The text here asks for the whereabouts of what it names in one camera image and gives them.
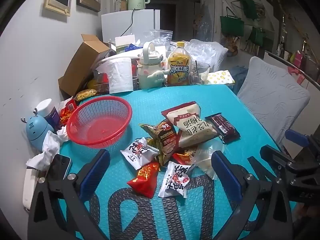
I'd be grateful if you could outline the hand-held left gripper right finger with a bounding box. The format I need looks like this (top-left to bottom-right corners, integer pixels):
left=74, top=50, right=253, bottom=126
left=211, top=150, right=294, bottom=240

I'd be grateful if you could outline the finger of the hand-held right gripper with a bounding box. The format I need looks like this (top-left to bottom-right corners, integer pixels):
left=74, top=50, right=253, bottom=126
left=259, top=145, right=300, bottom=178
left=285, top=129, right=320, bottom=155

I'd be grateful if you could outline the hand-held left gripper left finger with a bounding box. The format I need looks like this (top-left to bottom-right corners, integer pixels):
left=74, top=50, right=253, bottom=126
left=27, top=149, right=110, bottom=240

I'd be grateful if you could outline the clear plastic snack packet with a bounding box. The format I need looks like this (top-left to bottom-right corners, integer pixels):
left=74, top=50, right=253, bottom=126
left=194, top=140, right=224, bottom=180

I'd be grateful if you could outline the red plastic basket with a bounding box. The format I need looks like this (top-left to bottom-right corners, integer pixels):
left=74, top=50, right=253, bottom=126
left=66, top=96, right=133, bottom=146

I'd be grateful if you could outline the small red cartoon snack packet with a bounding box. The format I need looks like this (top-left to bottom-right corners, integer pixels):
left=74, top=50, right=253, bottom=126
left=172, top=150, right=198, bottom=165

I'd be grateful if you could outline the white red snack packet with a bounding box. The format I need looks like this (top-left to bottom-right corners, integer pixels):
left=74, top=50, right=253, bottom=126
left=120, top=137, right=160, bottom=170
left=158, top=160, right=193, bottom=198

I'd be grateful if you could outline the dark brown snack bar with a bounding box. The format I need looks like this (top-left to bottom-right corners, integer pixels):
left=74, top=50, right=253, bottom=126
left=205, top=113, right=241, bottom=145

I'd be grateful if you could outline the red gold snack packet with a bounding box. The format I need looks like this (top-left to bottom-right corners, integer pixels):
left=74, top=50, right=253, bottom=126
left=127, top=161, right=160, bottom=198

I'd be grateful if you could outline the large cream red snack bag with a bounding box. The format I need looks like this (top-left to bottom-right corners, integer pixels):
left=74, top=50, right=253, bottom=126
left=161, top=102, right=220, bottom=148

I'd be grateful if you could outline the brown nut snack packet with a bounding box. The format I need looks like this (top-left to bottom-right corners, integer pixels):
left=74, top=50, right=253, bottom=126
left=139, top=121, right=178, bottom=167

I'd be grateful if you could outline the black smartphone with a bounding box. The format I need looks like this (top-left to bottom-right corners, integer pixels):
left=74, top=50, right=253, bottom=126
left=46, top=154, right=73, bottom=180

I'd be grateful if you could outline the grey chair cushion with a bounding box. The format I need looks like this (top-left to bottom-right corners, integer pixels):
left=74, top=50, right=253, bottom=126
left=236, top=56, right=311, bottom=150

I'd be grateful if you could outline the crumpled white tissue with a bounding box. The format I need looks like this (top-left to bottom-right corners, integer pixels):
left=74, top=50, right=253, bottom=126
left=26, top=126, right=69, bottom=172

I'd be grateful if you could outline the red foil packet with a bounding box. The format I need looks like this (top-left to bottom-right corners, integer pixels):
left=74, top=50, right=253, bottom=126
left=59, top=99, right=78, bottom=127

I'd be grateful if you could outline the blue deer humidifier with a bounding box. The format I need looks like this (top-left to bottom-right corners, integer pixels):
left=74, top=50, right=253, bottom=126
left=21, top=108, right=54, bottom=153

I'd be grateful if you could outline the yellow noodle packet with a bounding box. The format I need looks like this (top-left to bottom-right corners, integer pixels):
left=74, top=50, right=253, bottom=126
left=74, top=88, right=98, bottom=102

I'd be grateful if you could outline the white cap jar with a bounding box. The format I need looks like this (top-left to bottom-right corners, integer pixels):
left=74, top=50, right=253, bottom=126
left=36, top=98, right=62, bottom=130

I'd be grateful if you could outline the clear snack container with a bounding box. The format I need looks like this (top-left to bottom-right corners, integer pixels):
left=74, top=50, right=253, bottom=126
left=93, top=72, right=110, bottom=93

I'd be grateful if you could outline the yellow smiley printed pack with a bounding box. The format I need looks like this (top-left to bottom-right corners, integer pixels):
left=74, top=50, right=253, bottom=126
left=207, top=69, right=236, bottom=85

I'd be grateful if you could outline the white paper towel roll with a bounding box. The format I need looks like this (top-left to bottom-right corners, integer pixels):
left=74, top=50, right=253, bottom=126
left=96, top=57, right=134, bottom=93

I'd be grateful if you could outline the glass mug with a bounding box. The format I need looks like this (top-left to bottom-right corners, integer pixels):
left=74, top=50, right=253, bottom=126
left=188, top=61, right=211, bottom=85

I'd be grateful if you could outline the brown cardboard box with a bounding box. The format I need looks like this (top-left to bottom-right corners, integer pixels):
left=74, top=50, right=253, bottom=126
left=58, top=34, right=117, bottom=98

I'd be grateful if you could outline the green tote bag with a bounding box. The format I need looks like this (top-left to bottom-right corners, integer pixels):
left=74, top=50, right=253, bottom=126
left=220, top=15, right=245, bottom=37
left=250, top=26, right=265, bottom=45

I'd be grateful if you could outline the cream cartoon water bottle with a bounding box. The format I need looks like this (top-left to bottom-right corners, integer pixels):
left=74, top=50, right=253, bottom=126
left=137, top=42, right=170, bottom=90

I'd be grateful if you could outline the yellow iced tea bottle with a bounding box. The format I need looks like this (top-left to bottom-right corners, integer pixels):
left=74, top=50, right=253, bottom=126
left=166, top=41, right=193, bottom=87

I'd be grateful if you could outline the clear plastic bag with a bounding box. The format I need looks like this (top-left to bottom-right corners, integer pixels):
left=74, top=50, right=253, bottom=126
left=185, top=39, right=229, bottom=70

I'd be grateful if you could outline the small white box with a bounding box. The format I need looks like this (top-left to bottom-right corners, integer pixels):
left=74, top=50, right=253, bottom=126
left=115, top=34, right=137, bottom=54

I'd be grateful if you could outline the clear zip bag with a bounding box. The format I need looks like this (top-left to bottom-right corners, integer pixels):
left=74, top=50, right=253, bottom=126
left=144, top=29, right=173, bottom=48

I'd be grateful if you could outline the white mini fridge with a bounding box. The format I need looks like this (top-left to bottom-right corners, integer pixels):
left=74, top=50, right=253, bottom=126
left=101, top=9, right=161, bottom=43

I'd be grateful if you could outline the curved metal rail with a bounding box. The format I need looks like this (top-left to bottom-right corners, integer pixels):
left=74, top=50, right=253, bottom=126
left=264, top=50, right=320, bottom=92

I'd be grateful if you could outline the black kettle cable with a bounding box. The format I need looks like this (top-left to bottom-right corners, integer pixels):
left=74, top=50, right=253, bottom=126
left=119, top=9, right=135, bottom=37

